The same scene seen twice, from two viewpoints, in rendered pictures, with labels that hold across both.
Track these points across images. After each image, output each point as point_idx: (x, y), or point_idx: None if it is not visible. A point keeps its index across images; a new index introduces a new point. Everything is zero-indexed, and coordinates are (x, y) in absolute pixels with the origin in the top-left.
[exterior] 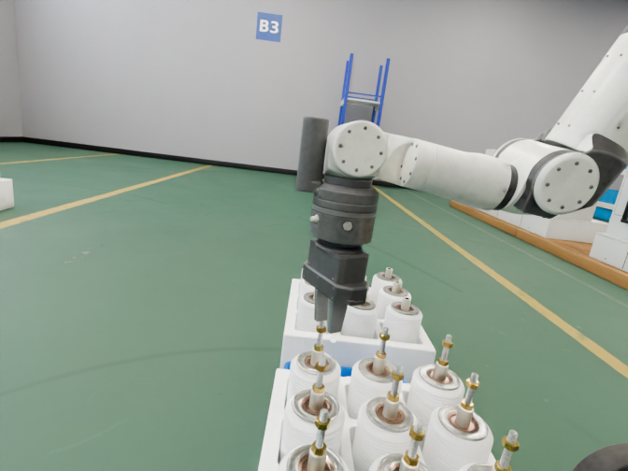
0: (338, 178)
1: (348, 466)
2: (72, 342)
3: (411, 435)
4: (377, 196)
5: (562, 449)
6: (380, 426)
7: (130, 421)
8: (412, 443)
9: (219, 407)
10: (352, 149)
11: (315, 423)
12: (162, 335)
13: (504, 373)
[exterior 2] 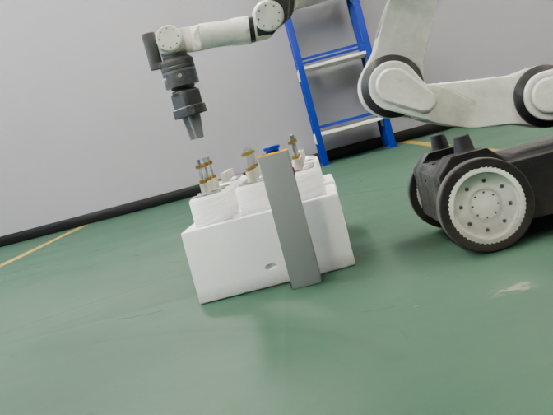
0: (167, 56)
1: (239, 213)
2: (34, 315)
3: (242, 156)
4: (189, 58)
5: None
6: (247, 181)
7: (109, 307)
8: (245, 160)
9: (174, 287)
10: (164, 39)
11: (196, 168)
12: (109, 292)
13: None
